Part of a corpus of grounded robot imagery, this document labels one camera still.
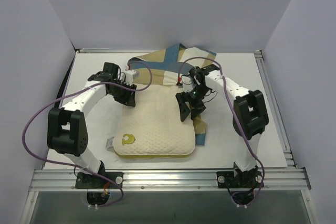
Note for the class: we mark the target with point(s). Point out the blue tan white checked pillowcase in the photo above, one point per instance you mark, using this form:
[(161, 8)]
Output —
[(163, 68)]

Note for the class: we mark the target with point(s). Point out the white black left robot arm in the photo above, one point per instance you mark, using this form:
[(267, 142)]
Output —
[(67, 132)]

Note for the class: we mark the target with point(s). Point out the aluminium front frame rail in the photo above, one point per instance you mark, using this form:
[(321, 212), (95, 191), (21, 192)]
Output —
[(171, 180)]

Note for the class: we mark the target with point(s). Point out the aluminium frame rail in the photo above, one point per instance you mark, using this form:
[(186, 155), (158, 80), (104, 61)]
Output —
[(171, 180), (139, 51)]

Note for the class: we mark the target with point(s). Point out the aluminium back frame rail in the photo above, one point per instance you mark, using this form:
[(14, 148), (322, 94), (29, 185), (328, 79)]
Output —
[(139, 51)]

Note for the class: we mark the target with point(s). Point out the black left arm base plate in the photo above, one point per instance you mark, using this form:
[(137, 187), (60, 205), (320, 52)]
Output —
[(89, 181)]

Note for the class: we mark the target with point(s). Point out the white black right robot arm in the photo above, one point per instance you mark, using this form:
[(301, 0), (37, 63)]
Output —
[(248, 108)]

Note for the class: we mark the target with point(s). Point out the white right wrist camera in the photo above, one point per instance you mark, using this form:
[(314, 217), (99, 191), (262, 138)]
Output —
[(184, 82)]

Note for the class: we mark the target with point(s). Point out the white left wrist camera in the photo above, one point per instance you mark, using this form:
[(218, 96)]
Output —
[(130, 75)]

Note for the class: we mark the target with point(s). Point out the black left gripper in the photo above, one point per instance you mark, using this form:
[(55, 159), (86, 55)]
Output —
[(125, 93)]

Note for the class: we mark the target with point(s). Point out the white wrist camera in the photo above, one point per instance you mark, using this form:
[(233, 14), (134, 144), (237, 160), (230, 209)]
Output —
[(130, 75), (184, 82)]

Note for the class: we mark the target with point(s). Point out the cream pillow with yellow edge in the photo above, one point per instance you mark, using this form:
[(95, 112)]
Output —
[(153, 127)]

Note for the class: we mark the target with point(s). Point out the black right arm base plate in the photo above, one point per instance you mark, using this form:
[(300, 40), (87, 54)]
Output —
[(238, 179)]

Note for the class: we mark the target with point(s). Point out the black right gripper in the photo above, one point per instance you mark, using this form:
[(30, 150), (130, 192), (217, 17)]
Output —
[(191, 100)]

